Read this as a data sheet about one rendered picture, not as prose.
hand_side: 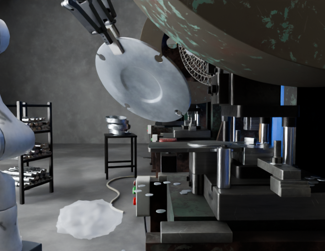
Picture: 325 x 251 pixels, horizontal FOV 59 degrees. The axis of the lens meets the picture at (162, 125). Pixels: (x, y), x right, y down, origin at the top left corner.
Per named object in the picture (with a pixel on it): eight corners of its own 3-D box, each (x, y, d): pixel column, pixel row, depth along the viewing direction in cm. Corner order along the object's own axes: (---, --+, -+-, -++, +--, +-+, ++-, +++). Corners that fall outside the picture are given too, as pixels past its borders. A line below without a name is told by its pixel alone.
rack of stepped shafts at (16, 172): (26, 205, 266) (23, 101, 260) (-12, 200, 280) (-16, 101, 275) (57, 192, 306) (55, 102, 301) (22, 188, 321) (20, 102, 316)
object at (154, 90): (162, 134, 93) (163, 132, 93) (211, 91, 69) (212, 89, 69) (86, 80, 89) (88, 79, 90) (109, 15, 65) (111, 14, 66)
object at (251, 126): (247, 130, 80) (247, 116, 80) (242, 129, 85) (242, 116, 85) (258, 130, 80) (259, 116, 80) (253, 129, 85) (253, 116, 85)
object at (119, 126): (105, 180, 361) (104, 116, 356) (104, 172, 405) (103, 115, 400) (137, 178, 370) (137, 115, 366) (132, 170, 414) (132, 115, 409)
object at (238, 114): (237, 127, 72) (238, 105, 72) (219, 123, 92) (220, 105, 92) (301, 127, 73) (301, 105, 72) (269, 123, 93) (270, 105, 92)
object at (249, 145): (243, 165, 75) (244, 147, 75) (229, 155, 90) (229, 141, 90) (278, 165, 76) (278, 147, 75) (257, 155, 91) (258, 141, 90)
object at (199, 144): (147, 197, 76) (147, 146, 75) (149, 183, 90) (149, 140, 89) (243, 196, 76) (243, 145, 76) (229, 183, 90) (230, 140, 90)
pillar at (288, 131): (285, 166, 74) (286, 111, 73) (281, 164, 76) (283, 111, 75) (294, 166, 74) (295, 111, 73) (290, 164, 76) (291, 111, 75)
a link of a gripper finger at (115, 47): (109, 27, 68) (107, 29, 68) (124, 52, 72) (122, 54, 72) (100, 29, 70) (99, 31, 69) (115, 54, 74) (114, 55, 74)
